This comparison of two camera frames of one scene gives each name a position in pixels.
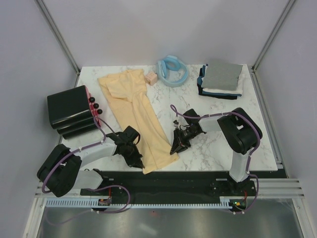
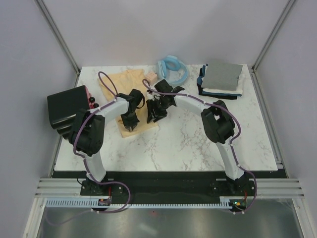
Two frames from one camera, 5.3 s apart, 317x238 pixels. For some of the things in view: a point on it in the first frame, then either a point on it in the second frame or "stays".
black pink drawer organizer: [73, 112] stays
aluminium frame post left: [60, 38] stays
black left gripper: [135, 161] → [133, 124]
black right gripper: [179, 144] → [150, 105]
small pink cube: [151, 78] stays
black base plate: [217, 185] stays
